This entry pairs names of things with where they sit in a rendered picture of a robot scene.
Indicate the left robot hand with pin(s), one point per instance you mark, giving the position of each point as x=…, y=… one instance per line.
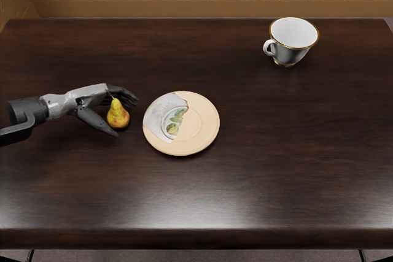
x=70, y=100

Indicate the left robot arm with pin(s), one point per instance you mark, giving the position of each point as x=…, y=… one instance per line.
x=23, y=114

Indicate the cream plate with printed pattern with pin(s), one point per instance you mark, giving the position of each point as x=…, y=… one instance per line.
x=190, y=127

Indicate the yellow pear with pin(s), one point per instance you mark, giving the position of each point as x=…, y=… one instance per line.
x=118, y=116

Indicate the white gold-rimmed teacup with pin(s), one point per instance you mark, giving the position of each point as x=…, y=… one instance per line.
x=291, y=41

